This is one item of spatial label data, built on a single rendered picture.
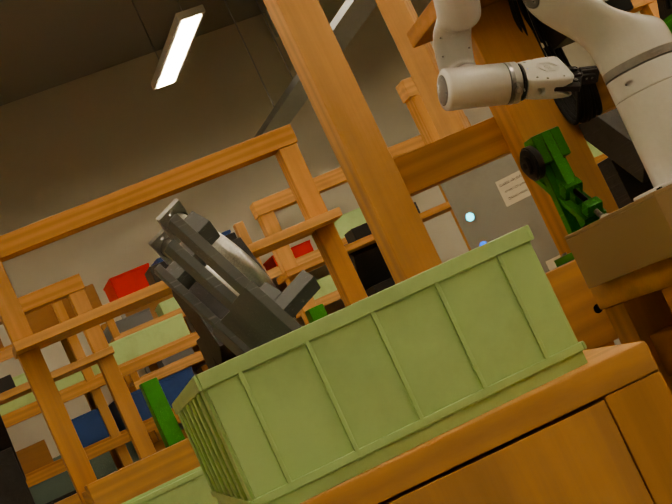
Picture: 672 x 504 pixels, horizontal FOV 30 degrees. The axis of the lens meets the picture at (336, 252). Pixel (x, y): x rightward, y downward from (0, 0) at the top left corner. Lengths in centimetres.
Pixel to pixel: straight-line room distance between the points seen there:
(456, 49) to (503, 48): 32
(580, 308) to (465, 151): 83
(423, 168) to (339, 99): 26
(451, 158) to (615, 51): 99
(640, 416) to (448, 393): 21
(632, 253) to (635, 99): 25
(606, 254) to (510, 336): 49
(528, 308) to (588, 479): 20
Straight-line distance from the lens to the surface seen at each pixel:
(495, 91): 251
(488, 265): 142
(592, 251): 191
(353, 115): 274
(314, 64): 275
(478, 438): 137
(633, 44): 193
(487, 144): 290
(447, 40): 255
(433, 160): 285
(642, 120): 193
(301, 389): 136
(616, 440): 140
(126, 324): 1169
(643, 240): 178
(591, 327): 214
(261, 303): 145
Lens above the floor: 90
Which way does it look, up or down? 5 degrees up
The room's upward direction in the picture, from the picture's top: 25 degrees counter-clockwise
